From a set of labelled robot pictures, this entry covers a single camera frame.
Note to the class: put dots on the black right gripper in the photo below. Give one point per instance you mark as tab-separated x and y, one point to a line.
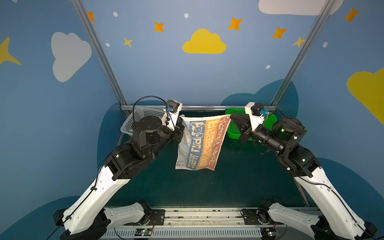
247	129

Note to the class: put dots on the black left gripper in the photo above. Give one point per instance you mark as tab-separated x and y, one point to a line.
177	132

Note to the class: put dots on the colourful printed rabbit towel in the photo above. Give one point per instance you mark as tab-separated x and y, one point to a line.
202	142

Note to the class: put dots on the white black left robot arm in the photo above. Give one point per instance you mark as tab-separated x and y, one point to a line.
88	218

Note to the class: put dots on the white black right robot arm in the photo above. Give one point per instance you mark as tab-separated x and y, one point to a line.
337	221

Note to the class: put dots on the white perforated plastic basket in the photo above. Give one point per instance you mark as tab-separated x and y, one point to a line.
137	115

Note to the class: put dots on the left green circuit board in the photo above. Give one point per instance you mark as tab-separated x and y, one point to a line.
143	232

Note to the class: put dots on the green circuit board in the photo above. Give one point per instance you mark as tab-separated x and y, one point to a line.
143	232
269	234

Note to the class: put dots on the right green circuit board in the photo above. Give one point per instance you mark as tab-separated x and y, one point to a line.
269	234

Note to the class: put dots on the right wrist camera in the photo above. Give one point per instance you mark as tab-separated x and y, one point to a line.
256	109

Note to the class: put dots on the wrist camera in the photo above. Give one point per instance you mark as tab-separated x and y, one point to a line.
173	107
256	109

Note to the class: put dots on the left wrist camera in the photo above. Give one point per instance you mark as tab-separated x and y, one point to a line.
173	107

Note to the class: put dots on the aluminium back frame rail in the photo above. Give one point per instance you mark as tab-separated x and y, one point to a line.
208	108

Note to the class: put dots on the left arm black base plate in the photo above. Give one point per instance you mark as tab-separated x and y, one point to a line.
156	218

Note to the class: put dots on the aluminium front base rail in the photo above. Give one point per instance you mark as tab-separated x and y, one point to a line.
204	224

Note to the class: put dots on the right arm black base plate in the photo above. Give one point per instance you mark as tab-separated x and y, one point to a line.
257	217

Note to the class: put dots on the right aluminium frame post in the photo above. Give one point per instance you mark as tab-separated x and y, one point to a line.
304	49

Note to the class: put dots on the aluminium frame post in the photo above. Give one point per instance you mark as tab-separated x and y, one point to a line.
88	26
304	49

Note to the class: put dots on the left aluminium frame post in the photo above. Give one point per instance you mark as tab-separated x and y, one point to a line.
88	26

